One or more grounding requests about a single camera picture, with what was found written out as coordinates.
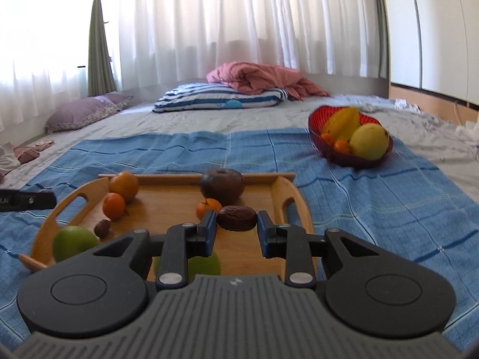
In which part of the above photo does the green apple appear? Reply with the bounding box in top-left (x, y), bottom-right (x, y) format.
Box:
top-left (52, 225), bottom-right (100, 263)
top-left (148, 251), bottom-right (221, 282)

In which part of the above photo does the small orange mandarin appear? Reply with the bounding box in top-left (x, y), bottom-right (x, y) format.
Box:
top-left (196, 198), bottom-right (222, 220)

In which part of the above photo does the red date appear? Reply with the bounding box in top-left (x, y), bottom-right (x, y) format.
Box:
top-left (217, 205), bottom-right (257, 232)
top-left (93, 219), bottom-right (111, 239)

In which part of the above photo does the dark purple mangosteen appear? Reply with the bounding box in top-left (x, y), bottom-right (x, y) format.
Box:
top-left (200, 168), bottom-right (245, 206)

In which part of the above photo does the large pale orange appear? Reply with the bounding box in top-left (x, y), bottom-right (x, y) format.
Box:
top-left (109, 172), bottom-right (140, 203)

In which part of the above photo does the pile of clothes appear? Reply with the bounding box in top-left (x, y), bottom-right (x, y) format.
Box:
top-left (1, 139), bottom-right (54, 180)

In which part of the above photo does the wooden serving tray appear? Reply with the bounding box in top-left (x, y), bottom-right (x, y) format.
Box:
top-left (19, 173), bottom-right (314, 276)

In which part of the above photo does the small orange in bowl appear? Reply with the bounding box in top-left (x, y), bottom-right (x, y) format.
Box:
top-left (333, 139), bottom-right (351, 155)

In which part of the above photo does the purple pillow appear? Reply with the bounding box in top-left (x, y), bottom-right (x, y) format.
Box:
top-left (45, 92), bottom-right (133, 134)

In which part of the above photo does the blue checked blanket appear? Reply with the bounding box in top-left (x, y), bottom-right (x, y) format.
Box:
top-left (5, 128), bottom-right (478, 350)

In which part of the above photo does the red fruit bowl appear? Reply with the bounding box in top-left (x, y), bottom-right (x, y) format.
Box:
top-left (308, 105), bottom-right (393, 169)

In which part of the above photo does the yellow starfruit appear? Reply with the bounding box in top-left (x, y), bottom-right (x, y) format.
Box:
top-left (321, 107), bottom-right (360, 141)

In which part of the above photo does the yellow mango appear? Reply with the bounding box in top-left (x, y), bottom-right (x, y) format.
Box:
top-left (349, 123), bottom-right (390, 160)

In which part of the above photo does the blue white striped pillow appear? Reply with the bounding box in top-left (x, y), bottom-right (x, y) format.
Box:
top-left (153, 83), bottom-right (288, 113)

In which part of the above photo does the green drape curtain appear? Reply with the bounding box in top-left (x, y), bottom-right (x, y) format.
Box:
top-left (87, 0), bottom-right (116, 96)

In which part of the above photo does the pink crumpled quilt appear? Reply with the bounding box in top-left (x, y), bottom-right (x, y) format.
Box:
top-left (206, 61), bottom-right (331, 101)

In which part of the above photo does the grey bed sheet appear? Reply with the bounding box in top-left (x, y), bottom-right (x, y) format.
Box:
top-left (1, 95), bottom-right (478, 200)

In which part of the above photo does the white crumpled cloth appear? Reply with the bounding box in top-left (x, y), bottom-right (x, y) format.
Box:
top-left (391, 98), bottom-right (478, 163)

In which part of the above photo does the white sheer curtain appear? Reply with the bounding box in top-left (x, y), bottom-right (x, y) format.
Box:
top-left (1, 0), bottom-right (387, 130)

